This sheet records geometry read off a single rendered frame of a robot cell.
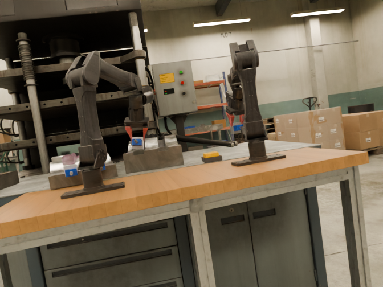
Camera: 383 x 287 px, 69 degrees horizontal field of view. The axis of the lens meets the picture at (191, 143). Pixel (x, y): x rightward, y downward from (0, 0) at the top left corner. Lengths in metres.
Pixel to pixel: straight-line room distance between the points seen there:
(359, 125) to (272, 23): 4.79
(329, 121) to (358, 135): 0.70
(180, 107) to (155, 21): 6.53
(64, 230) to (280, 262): 1.01
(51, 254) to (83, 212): 0.63
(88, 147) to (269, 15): 8.61
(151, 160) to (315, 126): 3.93
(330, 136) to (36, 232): 4.68
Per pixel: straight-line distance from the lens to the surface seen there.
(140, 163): 1.25
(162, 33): 8.42
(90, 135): 0.96
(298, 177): 0.94
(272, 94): 8.76
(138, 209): 0.80
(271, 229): 1.42
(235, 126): 1.39
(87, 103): 0.97
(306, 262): 1.56
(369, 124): 5.68
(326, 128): 5.03
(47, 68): 2.26
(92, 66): 1.00
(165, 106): 2.12
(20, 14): 2.27
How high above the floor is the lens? 0.97
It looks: 4 degrees down
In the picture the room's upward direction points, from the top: 8 degrees counter-clockwise
